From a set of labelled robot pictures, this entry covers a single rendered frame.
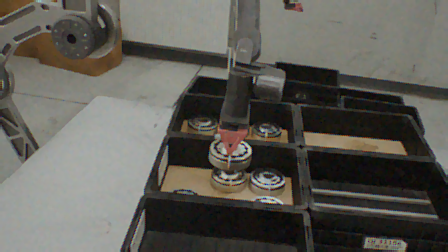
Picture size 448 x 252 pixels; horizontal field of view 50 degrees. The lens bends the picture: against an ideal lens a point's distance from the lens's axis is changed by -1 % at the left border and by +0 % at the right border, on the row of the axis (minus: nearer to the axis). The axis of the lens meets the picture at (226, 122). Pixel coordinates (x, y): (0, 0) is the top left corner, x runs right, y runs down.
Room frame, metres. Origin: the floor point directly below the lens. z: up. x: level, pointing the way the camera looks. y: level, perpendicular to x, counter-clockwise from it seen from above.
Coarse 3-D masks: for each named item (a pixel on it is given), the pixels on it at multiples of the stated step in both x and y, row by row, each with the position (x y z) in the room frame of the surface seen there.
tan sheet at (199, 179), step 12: (168, 168) 1.20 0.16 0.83; (180, 168) 1.21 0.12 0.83; (192, 168) 1.21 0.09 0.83; (168, 180) 1.14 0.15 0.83; (180, 180) 1.15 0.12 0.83; (192, 180) 1.15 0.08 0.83; (204, 180) 1.16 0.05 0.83; (288, 180) 1.19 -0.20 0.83; (204, 192) 1.10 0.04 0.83; (216, 192) 1.10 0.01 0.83; (228, 192) 1.11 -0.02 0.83; (240, 192) 1.11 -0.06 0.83; (252, 192) 1.12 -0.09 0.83; (288, 192) 1.13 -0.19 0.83
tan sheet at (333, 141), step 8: (304, 136) 1.47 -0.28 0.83; (312, 136) 1.48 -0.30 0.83; (320, 136) 1.48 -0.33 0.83; (328, 136) 1.49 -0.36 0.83; (336, 136) 1.49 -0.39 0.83; (344, 136) 1.50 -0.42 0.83; (312, 144) 1.42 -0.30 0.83; (320, 144) 1.42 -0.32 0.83; (328, 144) 1.43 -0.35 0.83; (336, 144) 1.43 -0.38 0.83; (344, 144) 1.44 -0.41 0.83; (352, 144) 1.44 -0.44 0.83; (360, 144) 1.45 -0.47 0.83; (368, 144) 1.45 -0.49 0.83; (376, 144) 1.46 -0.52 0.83; (384, 144) 1.46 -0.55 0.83; (392, 144) 1.47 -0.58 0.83; (400, 144) 1.47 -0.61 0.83; (384, 152) 1.41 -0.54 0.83; (392, 152) 1.41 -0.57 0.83; (400, 152) 1.42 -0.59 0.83
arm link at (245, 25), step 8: (240, 0) 1.07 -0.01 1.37; (248, 0) 1.07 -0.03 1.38; (256, 0) 1.07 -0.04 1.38; (240, 8) 1.06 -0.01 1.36; (248, 8) 1.06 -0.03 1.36; (256, 8) 1.06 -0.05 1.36; (240, 16) 1.05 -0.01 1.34; (248, 16) 1.05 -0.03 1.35; (256, 16) 1.05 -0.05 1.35; (240, 24) 1.04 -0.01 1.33; (248, 24) 1.04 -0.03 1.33; (256, 24) 1.04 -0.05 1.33; (240, 32) 1.03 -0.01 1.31; (248, 32) 1.03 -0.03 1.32; (256, 32) 1.03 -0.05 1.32; (256, 40) 1.02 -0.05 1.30; (256, 48) 1.01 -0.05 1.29; (256, 56) 1.03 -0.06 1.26
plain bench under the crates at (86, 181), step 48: (96, 96) 1.92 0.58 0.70; (48, 144) 1.49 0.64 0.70; (96, 144) 1.52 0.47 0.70; (144, 144) 1.55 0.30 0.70; (0, 192) 1.19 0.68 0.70; (48, 192) 1.21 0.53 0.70; (96, 192) 1.23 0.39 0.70; (0, 240) 0.98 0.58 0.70; (48, 240) 1.00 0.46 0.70; (96, 240) 1.01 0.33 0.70
